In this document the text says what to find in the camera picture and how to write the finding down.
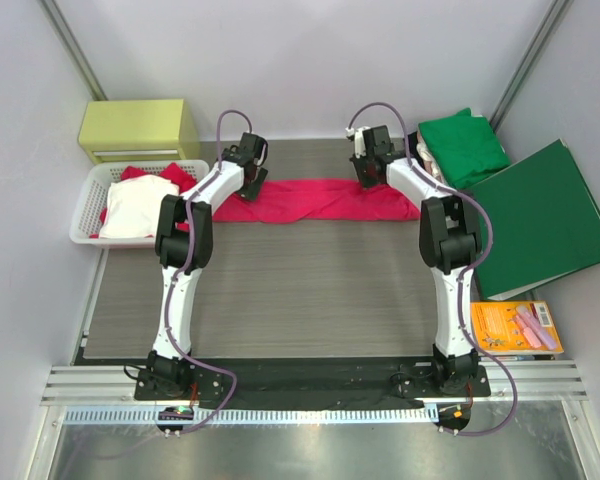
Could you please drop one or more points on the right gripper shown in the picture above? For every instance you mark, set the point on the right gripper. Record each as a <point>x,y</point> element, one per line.
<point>366,172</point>

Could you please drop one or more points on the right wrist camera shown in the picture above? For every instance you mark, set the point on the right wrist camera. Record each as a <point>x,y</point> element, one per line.
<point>361,139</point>

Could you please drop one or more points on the red t-shirt in basket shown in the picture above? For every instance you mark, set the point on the red t-shirt in basket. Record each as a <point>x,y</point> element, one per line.
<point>172,173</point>

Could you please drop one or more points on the left corner aluminium post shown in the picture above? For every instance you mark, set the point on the left corner aluminium post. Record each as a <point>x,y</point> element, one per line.
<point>63,31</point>

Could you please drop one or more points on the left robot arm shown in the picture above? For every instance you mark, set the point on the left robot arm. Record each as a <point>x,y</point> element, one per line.
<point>184,245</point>

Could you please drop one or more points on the aluminium frame rail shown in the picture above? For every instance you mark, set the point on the aluminium frame rail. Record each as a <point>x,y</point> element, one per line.
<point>536,380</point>

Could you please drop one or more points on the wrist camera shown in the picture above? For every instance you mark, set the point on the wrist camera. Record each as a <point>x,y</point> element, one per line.
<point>260,152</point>
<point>361,139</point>

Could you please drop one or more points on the slotted cable duct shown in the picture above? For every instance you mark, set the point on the slotted cable duct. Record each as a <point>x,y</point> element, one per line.
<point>173,416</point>

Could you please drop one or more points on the green binder folder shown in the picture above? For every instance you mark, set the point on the green binder folder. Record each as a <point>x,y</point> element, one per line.
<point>545,221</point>

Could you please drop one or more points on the right corner aluminium post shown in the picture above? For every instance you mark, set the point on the right corner aluminium post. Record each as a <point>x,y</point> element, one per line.
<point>540,40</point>

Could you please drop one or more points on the yellow-green box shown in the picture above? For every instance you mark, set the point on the yellow-green box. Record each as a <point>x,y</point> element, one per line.
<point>130,130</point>

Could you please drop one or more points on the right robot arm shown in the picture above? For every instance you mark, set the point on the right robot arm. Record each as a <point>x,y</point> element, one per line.
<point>449,243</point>

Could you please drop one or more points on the folded green t-shirt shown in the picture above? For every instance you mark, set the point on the folded green t-shirt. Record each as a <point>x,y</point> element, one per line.
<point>465,148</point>

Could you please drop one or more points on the corner aluminium post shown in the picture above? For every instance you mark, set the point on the corner aluminium post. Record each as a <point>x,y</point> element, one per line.
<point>540,40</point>
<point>63,31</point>

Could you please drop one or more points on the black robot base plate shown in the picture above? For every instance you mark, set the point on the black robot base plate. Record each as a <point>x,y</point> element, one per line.
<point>305,384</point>

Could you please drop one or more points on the pink red t-shirt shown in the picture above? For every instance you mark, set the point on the pink red t-shirt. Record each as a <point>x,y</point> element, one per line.
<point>290,201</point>

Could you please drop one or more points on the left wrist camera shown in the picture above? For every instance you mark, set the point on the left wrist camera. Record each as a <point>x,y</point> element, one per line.
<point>260,152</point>

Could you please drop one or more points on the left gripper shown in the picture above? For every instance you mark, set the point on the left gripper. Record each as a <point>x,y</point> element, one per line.
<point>252,185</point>

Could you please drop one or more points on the white plastic laundry basket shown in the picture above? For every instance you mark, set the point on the white plastic laundry basket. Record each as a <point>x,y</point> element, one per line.
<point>86,224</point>

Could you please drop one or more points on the pink highlighter pens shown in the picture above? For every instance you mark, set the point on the pink highlighter pens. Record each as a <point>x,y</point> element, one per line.
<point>536,335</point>

